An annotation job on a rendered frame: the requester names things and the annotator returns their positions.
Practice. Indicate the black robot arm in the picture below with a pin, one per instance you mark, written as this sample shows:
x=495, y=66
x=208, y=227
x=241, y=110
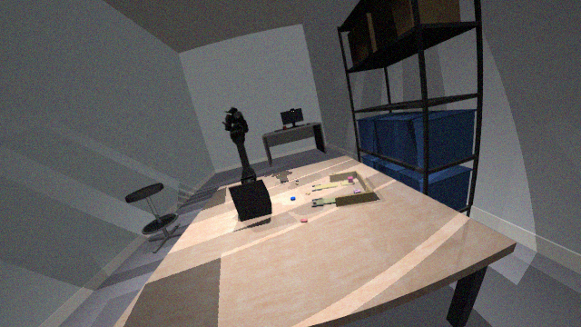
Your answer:
x=238, y=132

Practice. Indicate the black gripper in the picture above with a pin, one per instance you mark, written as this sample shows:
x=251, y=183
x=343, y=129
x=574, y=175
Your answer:
x=228, y=127

